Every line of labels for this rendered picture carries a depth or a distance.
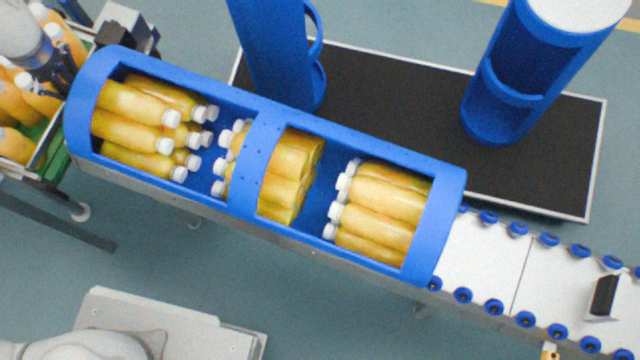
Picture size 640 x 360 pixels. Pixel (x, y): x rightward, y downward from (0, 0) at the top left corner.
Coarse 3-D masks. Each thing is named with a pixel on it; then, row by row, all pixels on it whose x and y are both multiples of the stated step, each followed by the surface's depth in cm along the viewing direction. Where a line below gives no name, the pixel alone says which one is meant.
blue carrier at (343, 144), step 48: (96, 96) 133; (240, 96) 136; (96, 144) 151; (336, 144) 149; (384, 144) 133; (192, 192) 137; (240, 192) 130; (336, 192) 154; (432, 192) 125; (432, 240) 123
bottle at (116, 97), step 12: (108, 84) 139; (120, 84) 139; (108, 96) 138; (120, 96) 137; (132, 96) 137; (144, 96) 138; (108, 108) 139; (120, 108) 138; (132, 108) 137; (144, 108) 136; (156, 108) 137; (168, 108) 139; (144, 120) 138; (156, 120) 138
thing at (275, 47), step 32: (256, 0) 163; (288, 0) 166; (256, 32) 181; (288, 32) 181; (320, 32) 204; (256, 64) 204; (288, 64) 199; (320, 64) 246; (288, 96) 223; (320, 96) 242
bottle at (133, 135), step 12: (96, 108) 142; (96, 120) 140; (108, 120) 140; (120, 120) 140; (132, 120) 141; (96, 132) 142; (108, 132) 140; (120, 132) 140; (132, 132) 139; (144, 132) 139; (156, 132) 141; (120, 144) 142; (132, 144) 140; (144, 144) 140; (156, 144) 140
